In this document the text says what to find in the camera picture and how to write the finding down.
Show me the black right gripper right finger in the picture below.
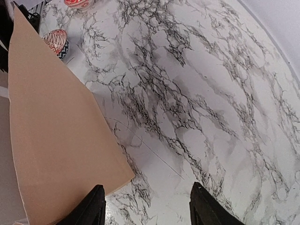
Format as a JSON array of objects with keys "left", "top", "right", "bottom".
[{"left": 189, "top": 182, "right": 244, "bottom": 225}]

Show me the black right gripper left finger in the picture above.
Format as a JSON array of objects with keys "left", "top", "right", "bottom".
[{"left": 57, "top": 185, "right": 106, "bottom": 225}]

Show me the brown paper bag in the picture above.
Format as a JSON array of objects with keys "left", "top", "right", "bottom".
[{"left": 0, "top": 7, "right": 135, "bottom": 225}]

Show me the red geometric pattern bowl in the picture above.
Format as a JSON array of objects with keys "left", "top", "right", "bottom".
[{"left": 43, "top": 29, "right": 69, "bottom": 60}]

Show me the red floral pattern bowl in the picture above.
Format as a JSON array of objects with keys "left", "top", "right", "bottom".
[{"left": 63, "top": 0, "right": 95, "bottom": 10}]

